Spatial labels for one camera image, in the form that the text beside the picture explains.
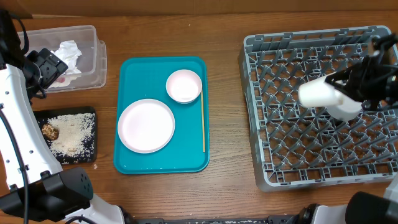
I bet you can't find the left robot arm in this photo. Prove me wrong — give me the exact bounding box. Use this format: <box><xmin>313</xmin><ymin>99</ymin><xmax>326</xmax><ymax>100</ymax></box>
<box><xmin>1</xmin><ymin>10</ymin><xmax>134</xmax><ymax>223</ymax></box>

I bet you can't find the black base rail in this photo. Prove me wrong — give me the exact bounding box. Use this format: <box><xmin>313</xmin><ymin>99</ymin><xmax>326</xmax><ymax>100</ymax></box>
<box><xmin>131</xmin><ymin>215</ymin><xmax>298</xmax><ymax>224</ymax></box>

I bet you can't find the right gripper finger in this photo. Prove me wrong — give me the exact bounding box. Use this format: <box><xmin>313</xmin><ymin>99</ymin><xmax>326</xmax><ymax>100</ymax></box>
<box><xmin>325</xmin><ymin>70</ymin><xmax>352</xmax><ymax>86</ymax></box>
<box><xmin>333</xmin><ymin>83</ymin><xmax>358</xmax><ymax>100</ymax></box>

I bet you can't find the black food waste tray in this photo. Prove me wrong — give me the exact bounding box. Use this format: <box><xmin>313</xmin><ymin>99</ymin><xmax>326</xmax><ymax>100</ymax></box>
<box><xmin>34</xmin><ymin>106</ymin><xmax>97</xmax><ymax>164</ymax></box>

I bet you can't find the rice pile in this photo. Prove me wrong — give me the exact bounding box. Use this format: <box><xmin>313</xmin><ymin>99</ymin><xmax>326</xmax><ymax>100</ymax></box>
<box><xmin>48</xmin><ymin>113</ymin><xmax>95</xmax><ymax>157</ymax></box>

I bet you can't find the white tissue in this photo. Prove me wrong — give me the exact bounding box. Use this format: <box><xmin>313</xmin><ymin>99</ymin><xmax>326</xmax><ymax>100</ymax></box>
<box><xmin>52</xmin><ymin>40</ymin><xmax>82</xmax><ymax>75</ymax></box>

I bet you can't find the large white plate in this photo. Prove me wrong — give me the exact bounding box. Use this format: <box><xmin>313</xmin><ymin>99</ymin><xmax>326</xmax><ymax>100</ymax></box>
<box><xmin>118</xmin><ymin>99</ymin><xmax>175</xmax><ymax>154</ymax></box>

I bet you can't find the brown food scrap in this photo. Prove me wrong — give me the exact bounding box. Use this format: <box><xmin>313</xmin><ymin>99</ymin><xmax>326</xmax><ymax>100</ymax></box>
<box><xmin>42</xmin><ymin>124</ymin><xmax>59</xmax><ymax>141</ymax></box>

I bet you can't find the teal serving tray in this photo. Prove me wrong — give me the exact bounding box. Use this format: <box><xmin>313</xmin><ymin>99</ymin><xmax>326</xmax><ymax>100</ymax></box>
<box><xmin>114</xmin><ymin>56</ymin><xmax>210</xmax><ymax>174</ymax></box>

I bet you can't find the wooden chopstick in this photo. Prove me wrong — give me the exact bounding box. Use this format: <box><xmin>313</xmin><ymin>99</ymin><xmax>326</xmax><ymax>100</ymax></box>
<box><xmin>200</xmin><ymin>89</ymin><xmax>206</xmax><ymax>153</ymax></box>

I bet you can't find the grey bowl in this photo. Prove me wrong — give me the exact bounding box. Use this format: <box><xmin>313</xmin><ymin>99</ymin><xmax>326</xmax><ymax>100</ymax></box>
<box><xmin>326</xmin><ymin>98</ymin><xmax>362</xmax><ymax>121</ymax></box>

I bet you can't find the clear plastic waste bin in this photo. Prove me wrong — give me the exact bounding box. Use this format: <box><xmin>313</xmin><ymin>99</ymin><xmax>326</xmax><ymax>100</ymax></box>
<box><xmin>27</xmin><ymin>25</ymin><xmax>107</xmax><ymax>93</ymax></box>

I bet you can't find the grey dishwasher rack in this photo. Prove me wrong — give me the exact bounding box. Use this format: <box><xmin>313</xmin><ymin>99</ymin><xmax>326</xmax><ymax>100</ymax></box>
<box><xmin>238</xmin><ymin>26</ymin><xmax>397</xmax><ymax>191</ymax></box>

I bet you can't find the red snack wrapper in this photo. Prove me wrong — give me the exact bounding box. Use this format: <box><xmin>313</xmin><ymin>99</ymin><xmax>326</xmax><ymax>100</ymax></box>
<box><xmin>49</xmin><ymin>75</ymin><xmax>79</xmax><ymax>88</ymax></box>

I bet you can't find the small pink saucer plate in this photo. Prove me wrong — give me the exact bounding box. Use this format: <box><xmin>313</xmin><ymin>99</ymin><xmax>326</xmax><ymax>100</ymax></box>
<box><xmin>166</xmin><ymin>69</ymin><xmax>203</xmax><ymax>104</ymax></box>

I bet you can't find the white cup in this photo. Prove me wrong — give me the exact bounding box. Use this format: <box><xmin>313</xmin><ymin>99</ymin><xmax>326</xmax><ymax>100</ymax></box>
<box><xmin>298</xmin><ymin>76</ymin><xmax>344</xmax><ymax>108</ymax></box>

